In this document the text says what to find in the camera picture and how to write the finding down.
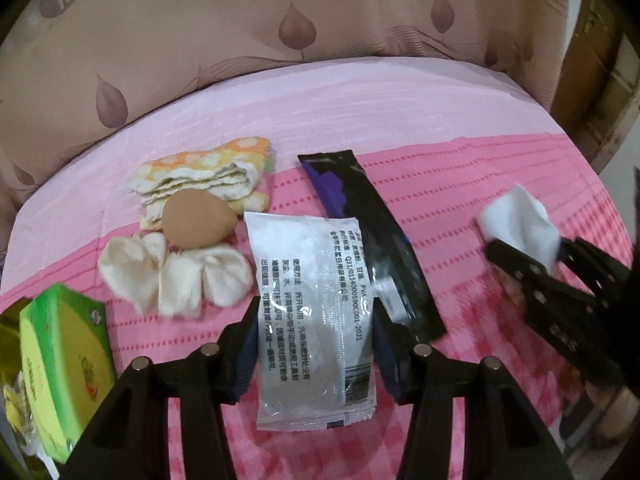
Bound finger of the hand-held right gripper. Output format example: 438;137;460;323
486;239;601;321
560;236;632;291

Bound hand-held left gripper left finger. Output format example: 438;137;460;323
60;305;261;480

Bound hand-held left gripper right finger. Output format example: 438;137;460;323
372;305;573;480

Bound clear plastic printed packet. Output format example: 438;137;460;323
243;211;377;432

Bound beige makeup sponge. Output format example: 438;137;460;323
161;189;236;250

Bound person's right hand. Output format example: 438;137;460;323
585;380;640;436

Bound white crumpled cotton pads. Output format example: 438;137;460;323
98;232;254;319

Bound pink checked tablecloth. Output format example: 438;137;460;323
0;57;633;480

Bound black and purple sachet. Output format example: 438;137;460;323
297;151;447;342

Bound green tissue pack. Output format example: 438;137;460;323
19;282;118;463

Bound orange and yellow washcloth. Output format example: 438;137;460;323
126;136;277;231

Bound beige leaf print curtain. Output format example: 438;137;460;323
0;0;621;211

